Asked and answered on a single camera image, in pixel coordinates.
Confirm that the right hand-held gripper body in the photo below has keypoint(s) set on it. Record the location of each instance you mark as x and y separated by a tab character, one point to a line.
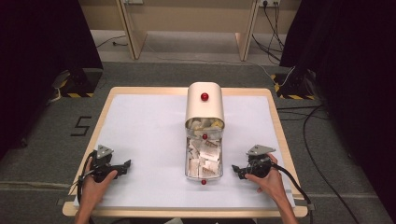
259	163

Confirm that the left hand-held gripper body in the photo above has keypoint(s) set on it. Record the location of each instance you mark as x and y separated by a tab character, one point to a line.
101	161

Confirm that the person's right hand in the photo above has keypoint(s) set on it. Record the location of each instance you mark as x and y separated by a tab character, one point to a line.
274	183

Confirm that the person's left hand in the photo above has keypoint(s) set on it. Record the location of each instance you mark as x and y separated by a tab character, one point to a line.
93	189

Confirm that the pile of white brown packets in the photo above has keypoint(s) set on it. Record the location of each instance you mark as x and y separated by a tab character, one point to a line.
207	157

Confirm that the white table mat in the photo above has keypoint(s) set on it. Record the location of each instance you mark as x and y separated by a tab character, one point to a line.
149	140

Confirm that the small clear drawer red knob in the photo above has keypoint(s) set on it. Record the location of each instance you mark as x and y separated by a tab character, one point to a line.
214	134

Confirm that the wooden table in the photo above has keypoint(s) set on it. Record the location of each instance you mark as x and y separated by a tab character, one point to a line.
281	124

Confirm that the long clear drawer red knob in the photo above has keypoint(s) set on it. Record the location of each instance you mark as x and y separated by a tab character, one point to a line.
188	161

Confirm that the pile of white yellow packets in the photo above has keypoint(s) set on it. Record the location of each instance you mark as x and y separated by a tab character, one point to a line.
202	124

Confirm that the grey tape strip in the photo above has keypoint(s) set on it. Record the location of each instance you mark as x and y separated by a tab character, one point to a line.
306	205

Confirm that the black stand base striped tape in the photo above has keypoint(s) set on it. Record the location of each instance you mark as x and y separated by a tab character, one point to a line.
81	82
294	87

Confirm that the dark curtain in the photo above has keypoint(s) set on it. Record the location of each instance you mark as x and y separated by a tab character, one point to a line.
37	62
358	77

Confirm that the light wooden desk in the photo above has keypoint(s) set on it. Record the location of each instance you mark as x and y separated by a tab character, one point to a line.
186	15

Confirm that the white power strip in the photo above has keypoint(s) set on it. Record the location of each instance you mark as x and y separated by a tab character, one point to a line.
269	2

